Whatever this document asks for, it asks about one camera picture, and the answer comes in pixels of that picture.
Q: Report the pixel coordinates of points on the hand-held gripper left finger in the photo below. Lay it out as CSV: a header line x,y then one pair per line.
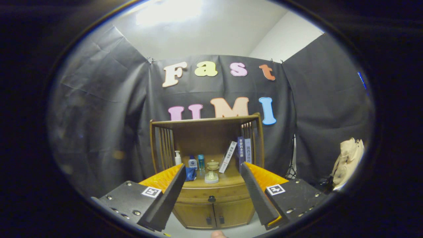
x,y
168,198

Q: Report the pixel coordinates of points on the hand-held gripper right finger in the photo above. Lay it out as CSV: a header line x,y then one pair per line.
x,y
257,195

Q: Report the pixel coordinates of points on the black round drawer knob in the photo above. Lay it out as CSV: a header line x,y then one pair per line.
x,y
211,199

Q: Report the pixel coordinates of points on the wooden cabinet door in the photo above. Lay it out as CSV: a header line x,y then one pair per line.
x,y
236,211
193,215

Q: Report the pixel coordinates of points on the wooden cabinet with shelf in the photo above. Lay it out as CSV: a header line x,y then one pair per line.
x,y
205,135

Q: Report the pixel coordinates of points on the blue towel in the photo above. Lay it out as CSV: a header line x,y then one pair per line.
x,y
190,173

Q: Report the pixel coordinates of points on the white pump bottle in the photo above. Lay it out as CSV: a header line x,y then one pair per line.
x,y
178,158

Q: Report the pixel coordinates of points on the white bottle with blue cap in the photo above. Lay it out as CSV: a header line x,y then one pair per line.
x,y
193,162

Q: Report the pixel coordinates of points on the pale blue book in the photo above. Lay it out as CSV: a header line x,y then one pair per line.
x,y
248,150

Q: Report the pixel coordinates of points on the black tripod stand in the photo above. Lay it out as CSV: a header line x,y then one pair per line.
x,y
292,165

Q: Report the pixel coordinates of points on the dark blue book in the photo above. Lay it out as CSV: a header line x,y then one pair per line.
x,y
241,150

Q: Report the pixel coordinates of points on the white book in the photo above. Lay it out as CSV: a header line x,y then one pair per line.
x,y
228,157

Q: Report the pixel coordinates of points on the clear blue bottle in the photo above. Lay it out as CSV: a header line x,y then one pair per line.
x,y
201,161

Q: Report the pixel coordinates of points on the beige bag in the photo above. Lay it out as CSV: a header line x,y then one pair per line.
x,y
348,162

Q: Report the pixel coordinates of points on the black backdrop cloth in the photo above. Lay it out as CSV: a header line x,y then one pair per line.
x,y
99,115

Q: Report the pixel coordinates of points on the blue lit screen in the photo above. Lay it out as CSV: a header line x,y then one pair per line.
x,y
363,81

